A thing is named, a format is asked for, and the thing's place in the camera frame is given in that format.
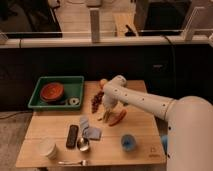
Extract white horizontal rail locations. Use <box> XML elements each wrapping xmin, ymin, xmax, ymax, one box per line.
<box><xmin>0</xmin><ymin>35</ymin><xmax>213</xmax><ymax>49</ymax></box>

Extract black object on desk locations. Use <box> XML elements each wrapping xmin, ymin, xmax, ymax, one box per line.
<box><xmin>125</xmin><ymin>25</ymin><xmax>136</xmax><ymax>37</ymax></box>

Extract red-brown bowl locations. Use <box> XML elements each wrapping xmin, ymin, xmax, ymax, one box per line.
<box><xmin>40</xmin><ymin>82</ymin><xmax>64</xmax><ymax>102</ymax></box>

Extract orange carrot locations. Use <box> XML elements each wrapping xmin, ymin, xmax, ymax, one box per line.
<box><xmin>108</xmin><ymin>109</ymin><xmax>127</xmax><ymax>126</ymax></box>

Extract dark red grapes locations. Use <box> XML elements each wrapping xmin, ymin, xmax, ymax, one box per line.
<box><xmin>91</xmin><ymin>91</ymin><xmax>104</xmax><ymax>113</ymax></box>

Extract orange fruit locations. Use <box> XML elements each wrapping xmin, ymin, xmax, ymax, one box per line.
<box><xmin>99</xmin><ymin>79</ymin><xmax>108</xmax><ymax>89</ymax></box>

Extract blue device on floor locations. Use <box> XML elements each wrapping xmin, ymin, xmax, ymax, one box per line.
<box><xmin>161</xmin><ymin>135</ymin><xmax>168</xmax><ymax>153</ymax></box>

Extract black remote control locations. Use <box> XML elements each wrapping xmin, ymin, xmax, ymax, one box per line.
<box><xmin>66</xmin><ymin>125</ymin><xmax>79</xmax><ymax>149</ymax></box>

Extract grey vertical post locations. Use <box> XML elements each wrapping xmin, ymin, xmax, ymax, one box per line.
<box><xmin>90</xmin><ymin>8</ymin><xmax>100</xmax><ymax>43</ymax></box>

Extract blue cup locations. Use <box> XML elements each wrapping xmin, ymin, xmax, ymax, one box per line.
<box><xmin>121</xmin><ymin>134</ymin><xmax>136</xmax><ymax>152</ymax></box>

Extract metal measuring cup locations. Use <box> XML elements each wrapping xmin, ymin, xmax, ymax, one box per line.
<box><xmin>77</xmin><ymin>138</ymin><xmax>90</xmax><ymax>152</ymax></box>

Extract silver fork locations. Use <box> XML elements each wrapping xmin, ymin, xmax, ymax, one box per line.
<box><xmin>58</xmin><ymin>160</ymin><xmax>88</xmax><ymax>166</ymax></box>

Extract grey slanted post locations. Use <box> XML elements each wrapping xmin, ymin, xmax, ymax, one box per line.
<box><xmin>182</xmin><ymin>6</ymin><xmax>205</xmax><ymax>41</ymax></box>

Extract white plastic container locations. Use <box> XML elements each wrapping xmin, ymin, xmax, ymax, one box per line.
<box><xmin>38</xmin><ymin>138</ymin><xmax>57</xmax><ymax>160</ymax></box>

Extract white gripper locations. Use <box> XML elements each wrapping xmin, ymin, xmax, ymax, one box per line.
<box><xmin>102</xmin><ymin>95</ymin><xmax>118</xmax><ymax>122</ymax></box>

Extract peeled yellow banana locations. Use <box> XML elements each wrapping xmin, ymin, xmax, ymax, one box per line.
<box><xmin>97</xmin><ymin>114</ymin><xmax>110</xmax><ymax>122</ymax></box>

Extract green plastic bin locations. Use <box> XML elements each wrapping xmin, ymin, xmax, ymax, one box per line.
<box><xmin>28</xmin><ymin>76</ymin><xmax>84</xmax><ymax>111</ymax></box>

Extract blue folded cloth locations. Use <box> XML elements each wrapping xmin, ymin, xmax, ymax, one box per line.
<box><xmin>79</xmin><ymin>116</ymin><xmax>102</xmax><ymax>141</ymax></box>

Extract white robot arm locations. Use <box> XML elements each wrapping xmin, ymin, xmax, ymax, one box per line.
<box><xmin>103</xmin><ymin>75</ymin><xmax>213</xmax><ymax>171</ymax></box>

